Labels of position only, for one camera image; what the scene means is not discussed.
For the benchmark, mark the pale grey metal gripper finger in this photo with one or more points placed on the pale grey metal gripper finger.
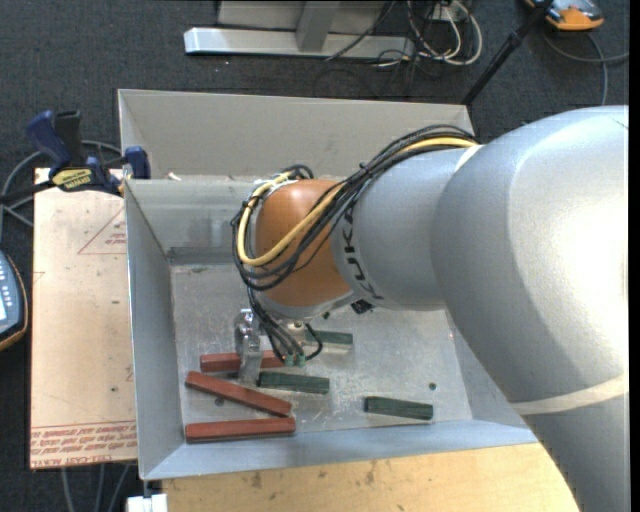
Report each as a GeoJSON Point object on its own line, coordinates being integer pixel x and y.
{"type": "Point", "coordinates": [250, 361]}

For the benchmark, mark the red-brown flat block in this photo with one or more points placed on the red-brown flat block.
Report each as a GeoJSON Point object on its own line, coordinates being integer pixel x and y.
{"type": "Point", "coordinates": [220, 362]}
{"type": "Point", "coordinates": [240, 430]}
{"type": "Point", "coordinates": [235, 393]}

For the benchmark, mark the dark green flat block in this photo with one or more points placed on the dark green flat block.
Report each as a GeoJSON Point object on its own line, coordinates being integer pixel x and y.
{"type": "Point", "coordinates": [337, 338]}
{"type": "Point", "coordinates": [400, 408]}
{"type": "Point", "coordinates": [295, 383]}

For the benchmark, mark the grey metal bin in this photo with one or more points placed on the grey metal bin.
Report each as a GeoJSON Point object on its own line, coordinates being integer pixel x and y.
{"type": "Point", "coordinates": [390, 370]}

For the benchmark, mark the brown cardboard board, red print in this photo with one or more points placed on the brown cardboard board, red print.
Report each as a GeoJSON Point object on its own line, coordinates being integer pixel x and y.
{"type": "Point", "coordinates": [80, 310]}

